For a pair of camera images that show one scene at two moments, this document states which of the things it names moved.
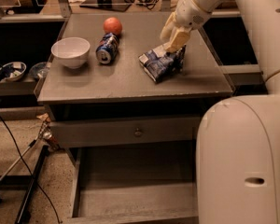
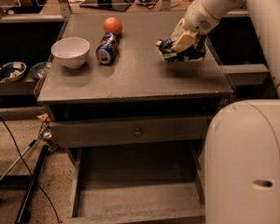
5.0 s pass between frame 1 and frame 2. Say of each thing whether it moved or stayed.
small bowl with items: stayed
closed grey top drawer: stayed
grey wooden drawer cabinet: stayed
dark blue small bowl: stayed
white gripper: moved
